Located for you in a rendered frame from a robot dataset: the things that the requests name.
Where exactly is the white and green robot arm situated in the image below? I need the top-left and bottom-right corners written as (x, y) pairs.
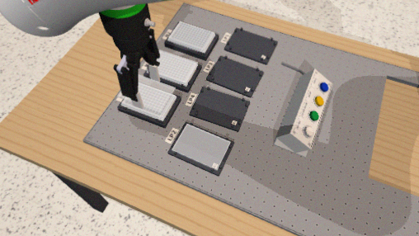
top-left (0, 0), bottom-right (170, 40)

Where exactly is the grey button panel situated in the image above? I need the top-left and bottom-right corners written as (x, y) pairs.
top-left (273, 62), bottom-right (332, 158)

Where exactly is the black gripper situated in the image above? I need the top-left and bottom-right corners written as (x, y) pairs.
top-left (112, 28), bottom-right (160, 109)

